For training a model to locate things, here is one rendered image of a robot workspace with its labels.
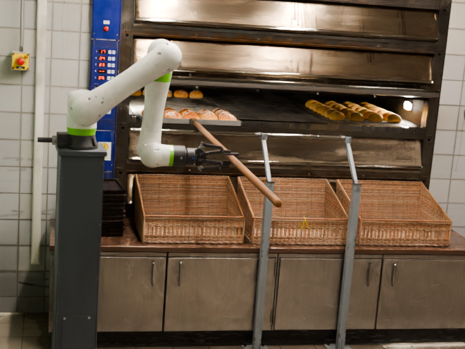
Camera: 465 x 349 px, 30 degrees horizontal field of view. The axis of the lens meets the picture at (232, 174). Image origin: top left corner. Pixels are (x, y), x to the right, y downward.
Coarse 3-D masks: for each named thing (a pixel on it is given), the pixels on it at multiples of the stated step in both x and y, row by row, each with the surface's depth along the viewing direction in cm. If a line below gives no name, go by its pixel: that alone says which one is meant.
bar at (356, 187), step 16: (352, 160) 474; (352, 176) 469; (352, 192) 465; (272, 208) 456; (352, 208) 465; (352, 224) 467; (352, 240) 469; (352, 256) 471; (256, 304) 468; (256, 320) 468; (256, 336) 470; (336, 336) 484
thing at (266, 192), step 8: (200, 128) 449; (208, 136) 427; (216, 144) 409; (232, 160) 374; (240, 168) 359; (248, 176) 345; (256, 184) 333; (264, 192) 321; (272, 192) 318; (272, 200) 310; (280, 200) 307
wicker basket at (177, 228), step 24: (144, 192) 496; (168, 192) 499; (192, 192) 503; (216, 192) 505; (144, 216) 454; (168, 216) 457; (192, 216) 460; (216, 216) 463; (240, 216) 473; (144, 240) 457; (168, 240) 463; (192, 240) 463; (216, 240) 466; (240, 240) 468
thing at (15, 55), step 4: (12, 52) 464; (16, 52) 465; (20, 52) 465; (24, 52) 466; (28, 52) 467; (12, 56) 464; (16, 56) 465; (20, 56) 465; (28, 56) 466; (12, 60) 465; (16, 60) 465; (24, 60) 466; (28, 60) 466; (12, 64) 465; (16, 64) 466; (24, 64) 466; (28, 64) 467; (12, 68) 466; (16, 68) 466; (20, 68) 466; (24, 68) 467; (28, 68) 467
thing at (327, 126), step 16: (272, 128) 509; (288, 128) 511; (304, 128) 513; (320, 128) 515; (336, 128) 517; (352, 128) 519; (368, 128) 521; (384, 128) 523; (400, 128) 525; (416, 128) 527
